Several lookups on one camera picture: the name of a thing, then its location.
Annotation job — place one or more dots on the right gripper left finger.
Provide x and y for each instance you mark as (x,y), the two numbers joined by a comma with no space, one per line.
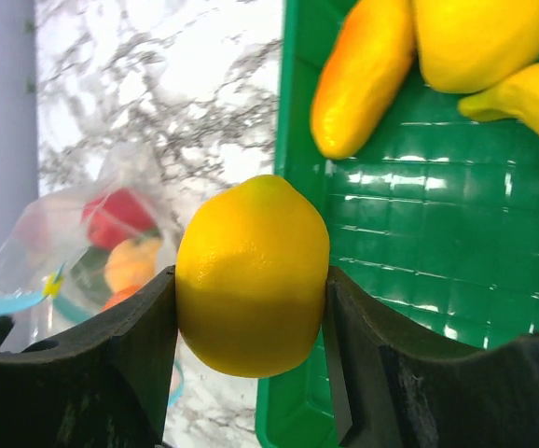
(102,383)

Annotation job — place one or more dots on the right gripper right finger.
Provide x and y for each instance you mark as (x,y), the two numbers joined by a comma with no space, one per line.
(395,383)

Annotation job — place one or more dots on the orange fruit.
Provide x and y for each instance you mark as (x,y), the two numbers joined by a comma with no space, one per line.
(120,296)

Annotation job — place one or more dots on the clear zip top bag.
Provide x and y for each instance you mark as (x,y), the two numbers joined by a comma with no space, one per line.
(50,236)

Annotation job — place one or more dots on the red apple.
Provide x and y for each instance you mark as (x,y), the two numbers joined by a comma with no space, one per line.
(117,216)

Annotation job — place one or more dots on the yellow lemon front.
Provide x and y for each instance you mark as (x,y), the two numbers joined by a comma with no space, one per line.
(250,279)

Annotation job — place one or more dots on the green avocado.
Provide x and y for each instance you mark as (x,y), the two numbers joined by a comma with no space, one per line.
(88,275)

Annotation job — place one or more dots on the peach fruit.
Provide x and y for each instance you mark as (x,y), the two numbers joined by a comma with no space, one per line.
(132,263)

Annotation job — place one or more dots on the green plastic bin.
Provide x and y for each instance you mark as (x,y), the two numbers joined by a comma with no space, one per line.
(437,217)

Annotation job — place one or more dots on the yellow banana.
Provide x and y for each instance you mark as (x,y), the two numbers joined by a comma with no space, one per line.
(516,97)

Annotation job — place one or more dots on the red yellow mango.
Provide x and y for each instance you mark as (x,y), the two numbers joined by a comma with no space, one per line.
(373,52)

